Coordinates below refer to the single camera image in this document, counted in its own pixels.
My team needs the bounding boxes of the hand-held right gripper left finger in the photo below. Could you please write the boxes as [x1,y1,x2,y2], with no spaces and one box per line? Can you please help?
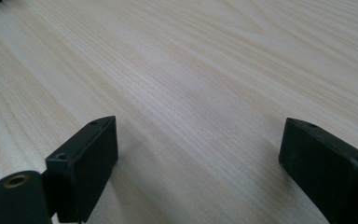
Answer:
[45,115,119,224]

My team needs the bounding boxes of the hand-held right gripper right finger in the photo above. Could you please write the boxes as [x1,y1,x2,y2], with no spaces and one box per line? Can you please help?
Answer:
[278,117,358,224]

